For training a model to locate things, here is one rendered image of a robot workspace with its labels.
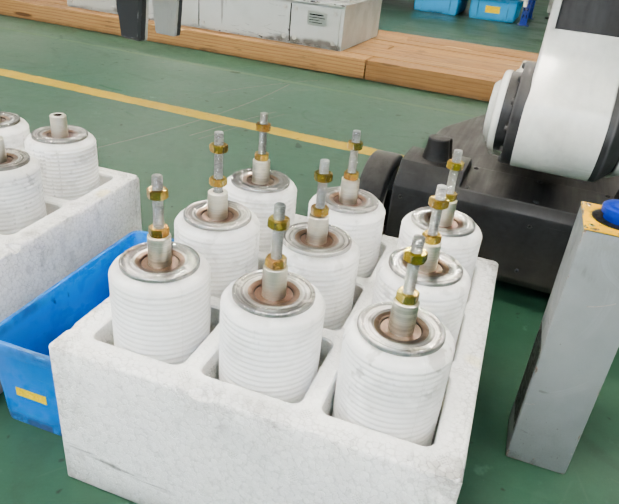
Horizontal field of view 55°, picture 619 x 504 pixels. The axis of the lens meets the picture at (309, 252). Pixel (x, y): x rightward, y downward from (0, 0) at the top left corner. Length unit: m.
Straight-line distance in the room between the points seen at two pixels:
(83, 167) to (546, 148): 0.63
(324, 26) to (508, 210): 1.81
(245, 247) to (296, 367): 0.17
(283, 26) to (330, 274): 2.21
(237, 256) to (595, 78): 0.50
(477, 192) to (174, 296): 0.60
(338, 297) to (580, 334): 0.26
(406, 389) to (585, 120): 0.47
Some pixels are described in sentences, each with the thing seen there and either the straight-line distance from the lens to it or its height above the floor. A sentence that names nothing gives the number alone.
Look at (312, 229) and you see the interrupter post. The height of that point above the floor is 0.27.
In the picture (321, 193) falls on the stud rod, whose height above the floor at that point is 0.31.
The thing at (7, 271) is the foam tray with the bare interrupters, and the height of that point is 0.16.
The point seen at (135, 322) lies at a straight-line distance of 0.58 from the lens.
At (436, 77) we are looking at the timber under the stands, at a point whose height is 0.06.
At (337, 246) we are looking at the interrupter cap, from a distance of 0.63.
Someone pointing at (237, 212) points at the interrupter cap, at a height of 0.25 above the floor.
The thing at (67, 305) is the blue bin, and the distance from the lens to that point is 0.84.
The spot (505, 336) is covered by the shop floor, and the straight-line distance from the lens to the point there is 1.01.
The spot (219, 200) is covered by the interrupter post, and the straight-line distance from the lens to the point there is 0.66.
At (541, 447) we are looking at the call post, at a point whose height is 0.03.
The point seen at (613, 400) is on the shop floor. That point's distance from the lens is 0.96.
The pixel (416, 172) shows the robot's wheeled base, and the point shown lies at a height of 0.20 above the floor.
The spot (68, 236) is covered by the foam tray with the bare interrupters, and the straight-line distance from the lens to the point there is 0.86.
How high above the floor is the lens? 0.55
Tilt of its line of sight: 29 degrees down
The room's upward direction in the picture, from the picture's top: 6 degrees clockwise
